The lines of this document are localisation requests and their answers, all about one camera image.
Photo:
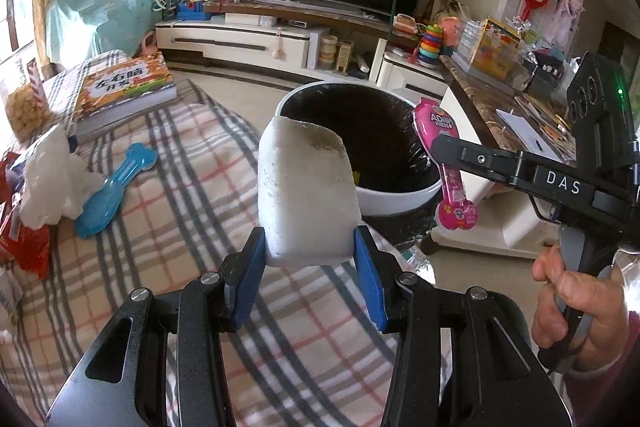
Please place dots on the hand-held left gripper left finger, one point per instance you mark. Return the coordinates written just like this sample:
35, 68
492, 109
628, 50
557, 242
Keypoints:
247, 277

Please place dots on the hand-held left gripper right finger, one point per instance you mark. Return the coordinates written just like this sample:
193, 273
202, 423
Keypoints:
370, 277

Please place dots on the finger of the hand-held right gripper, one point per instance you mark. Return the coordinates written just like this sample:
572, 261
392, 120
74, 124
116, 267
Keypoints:
480, 159

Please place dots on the pink blister pack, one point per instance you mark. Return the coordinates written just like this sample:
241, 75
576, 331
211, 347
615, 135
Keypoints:
435, 122

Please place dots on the white bin with black bag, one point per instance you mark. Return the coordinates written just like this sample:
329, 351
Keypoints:
390, 202

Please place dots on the white foam block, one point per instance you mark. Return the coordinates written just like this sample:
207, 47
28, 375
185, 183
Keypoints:
305, 187

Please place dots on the blue bone-shaped toy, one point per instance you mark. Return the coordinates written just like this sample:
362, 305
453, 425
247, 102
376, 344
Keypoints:
107, 197

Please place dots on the person's right forearm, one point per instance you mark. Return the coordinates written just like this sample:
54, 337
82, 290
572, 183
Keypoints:
610, 392

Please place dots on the person's right hand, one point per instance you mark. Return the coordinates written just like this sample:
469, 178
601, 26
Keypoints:
612, 327

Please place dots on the white paper sheet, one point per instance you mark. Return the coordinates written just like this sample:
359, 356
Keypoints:
525, 134

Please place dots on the marble top side table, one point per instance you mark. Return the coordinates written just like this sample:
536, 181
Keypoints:
480, 107

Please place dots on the plaid blanket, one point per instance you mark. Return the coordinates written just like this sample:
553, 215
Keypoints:
175, 207

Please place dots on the yellow wrapper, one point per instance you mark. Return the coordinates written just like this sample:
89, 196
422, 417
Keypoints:
356, 177

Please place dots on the yellow cardboard box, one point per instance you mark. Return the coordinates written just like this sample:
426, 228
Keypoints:
495, 47

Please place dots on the small wooden toy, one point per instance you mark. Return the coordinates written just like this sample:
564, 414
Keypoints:
344, 57

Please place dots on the stack of round tins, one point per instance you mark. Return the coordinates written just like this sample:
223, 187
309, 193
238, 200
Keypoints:
329, 51

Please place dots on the red snack packet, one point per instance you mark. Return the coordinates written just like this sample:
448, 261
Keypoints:
25, 252

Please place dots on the thick orange children's book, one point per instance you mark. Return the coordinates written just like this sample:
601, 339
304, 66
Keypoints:
125, 82

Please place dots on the pink hanging stick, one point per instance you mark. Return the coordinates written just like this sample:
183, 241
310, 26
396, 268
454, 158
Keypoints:
277, 44

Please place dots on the white television cabinet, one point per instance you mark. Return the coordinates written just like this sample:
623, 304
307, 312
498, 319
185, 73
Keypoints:
240, 42

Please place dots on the clear bag of biscuits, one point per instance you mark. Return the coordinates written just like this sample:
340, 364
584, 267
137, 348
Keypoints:
22, 112

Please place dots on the teal dust cover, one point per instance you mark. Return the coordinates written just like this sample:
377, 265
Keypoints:
100, 7

